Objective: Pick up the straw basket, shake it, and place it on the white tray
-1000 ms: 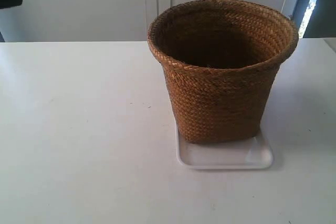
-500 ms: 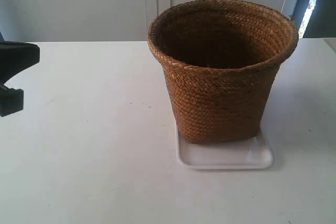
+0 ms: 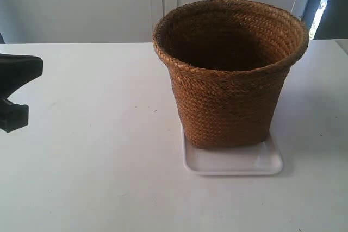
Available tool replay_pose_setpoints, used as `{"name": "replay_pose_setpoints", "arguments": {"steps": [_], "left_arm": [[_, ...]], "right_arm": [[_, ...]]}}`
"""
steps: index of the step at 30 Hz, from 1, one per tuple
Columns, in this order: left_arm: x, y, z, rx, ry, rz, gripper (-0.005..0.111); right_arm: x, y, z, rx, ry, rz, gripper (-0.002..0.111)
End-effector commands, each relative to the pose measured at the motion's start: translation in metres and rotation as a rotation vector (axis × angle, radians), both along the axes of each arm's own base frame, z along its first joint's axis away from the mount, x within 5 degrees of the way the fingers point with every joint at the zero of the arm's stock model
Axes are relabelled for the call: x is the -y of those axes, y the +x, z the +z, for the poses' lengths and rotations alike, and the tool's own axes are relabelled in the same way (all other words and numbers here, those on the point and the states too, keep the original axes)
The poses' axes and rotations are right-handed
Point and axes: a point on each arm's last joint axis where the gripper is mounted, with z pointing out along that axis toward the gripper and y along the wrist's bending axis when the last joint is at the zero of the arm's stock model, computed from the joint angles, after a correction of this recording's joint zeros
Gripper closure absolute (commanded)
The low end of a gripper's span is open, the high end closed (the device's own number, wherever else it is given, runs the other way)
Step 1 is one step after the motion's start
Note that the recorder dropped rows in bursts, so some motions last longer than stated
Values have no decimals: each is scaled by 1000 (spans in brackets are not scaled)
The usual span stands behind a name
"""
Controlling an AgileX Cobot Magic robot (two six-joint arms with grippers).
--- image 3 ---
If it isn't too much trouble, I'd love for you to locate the brown woven wicker basket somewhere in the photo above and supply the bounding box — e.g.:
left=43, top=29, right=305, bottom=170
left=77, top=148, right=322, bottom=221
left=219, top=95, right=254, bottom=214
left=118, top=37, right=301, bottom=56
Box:
left=152, top=0, right=309, bottom=149

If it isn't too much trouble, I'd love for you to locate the white rectangular plastic tray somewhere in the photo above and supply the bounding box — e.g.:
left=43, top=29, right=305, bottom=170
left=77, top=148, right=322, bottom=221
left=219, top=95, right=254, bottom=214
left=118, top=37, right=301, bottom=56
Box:
left=181, top=130, right=284, bottom=177

